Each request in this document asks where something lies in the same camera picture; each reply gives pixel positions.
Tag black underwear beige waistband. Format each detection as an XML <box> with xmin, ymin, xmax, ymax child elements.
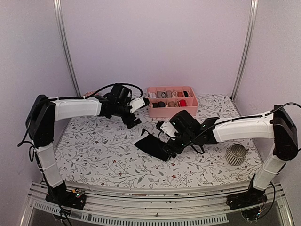
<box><xmin>183</xmin><ymin>91</ymin><xmax>190</xmax><ymax>97</ymax></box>

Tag black underwear white lettering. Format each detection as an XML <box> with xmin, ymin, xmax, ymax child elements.
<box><xmin>134</xmin><ymin>129</ymin><xmax>170</xmax><ymax>162</ymax></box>

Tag pink divided storage box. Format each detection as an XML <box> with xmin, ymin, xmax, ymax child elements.
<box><xmin>146</xmin><ymin>86</ymin><xmax>198</xmax><ymax>118</ymax></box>

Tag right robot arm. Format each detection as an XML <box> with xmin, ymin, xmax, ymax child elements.
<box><xmin>157</xmin><ymin>104</ymin><xmax>301</xmax><ymax>205</ymax></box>

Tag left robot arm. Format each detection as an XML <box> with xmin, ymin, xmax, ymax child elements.
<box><xmin>17</xmin><ymin>83</ymin><xmax>149</xmax><ymax>204</ymax></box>

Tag red patterned pincushion on saucer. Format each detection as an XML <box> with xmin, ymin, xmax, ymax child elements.
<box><xmin>83</xmin><ymin>91</ymin><xmax>100</xmax><ymax>97</ymax></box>

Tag striped round cup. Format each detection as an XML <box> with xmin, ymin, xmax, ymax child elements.
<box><xmin>225</xmin><ymin>144</ymin><xmax>247</xmax><ymax>166</ymax></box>

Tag floral patterned table mat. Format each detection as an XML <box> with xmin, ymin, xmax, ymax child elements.
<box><xmin>55</xmin><ymin>108</ymin><xmax>262</xmax><ymax>189</ymax></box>

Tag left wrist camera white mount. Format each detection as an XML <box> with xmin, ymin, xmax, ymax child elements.
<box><xmin>129</xmin><ymin>97</ymin><xmax>150</xmax><ymax>113</ymax></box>

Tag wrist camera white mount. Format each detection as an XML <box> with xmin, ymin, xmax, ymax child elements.
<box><xmin>156</xmin><ymin>121</ymin><xmax>178</xmax><ymax>138</ymax></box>
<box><xmin>129</xmin><ymin>97</ymin><xmax>150</xmax><ymax>113</ymax></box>

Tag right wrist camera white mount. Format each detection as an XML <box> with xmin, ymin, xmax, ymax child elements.
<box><xmin>156</xmin><ymin>121</ymin><xmax>178</xmax><ymax>138</ymax></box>

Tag aluminium front rail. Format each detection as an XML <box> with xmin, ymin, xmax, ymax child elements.
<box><xmin>22</xmin><ymin>181</ymin><xmax>294</xmax><ymax>226</ymax></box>

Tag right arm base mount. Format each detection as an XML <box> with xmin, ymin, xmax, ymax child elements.
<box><xmin>226</xmin><ymin>187</ymin><xmax>267</xmax><ymax>210</ymax></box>

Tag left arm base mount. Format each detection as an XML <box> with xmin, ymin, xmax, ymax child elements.
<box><xmin>45</xmin><ymin>183</ymin><xmax>87</xmax><ymax>210</ymax></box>

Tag left aluminium frame post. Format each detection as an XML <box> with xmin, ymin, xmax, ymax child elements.
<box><xmin>53</xmin><ymin>0</ymin><xmax>81</xmax><ymax>97</ymax></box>

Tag aluminium frame post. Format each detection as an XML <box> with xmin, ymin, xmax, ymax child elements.
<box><xmin>53</xmin><ymin>0</ymin><xmax>81</xmax><ymax>97</ymax></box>
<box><xmin>230</xmin><ymin>0</ymin><xmax>258</xmax><ymax>102</ymax></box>

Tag right aluminium frame post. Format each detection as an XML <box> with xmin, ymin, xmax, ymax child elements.
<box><xmin>230</xmin><ymin>0</ymin><xmax>258</xmax><ymax>102</ymax></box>

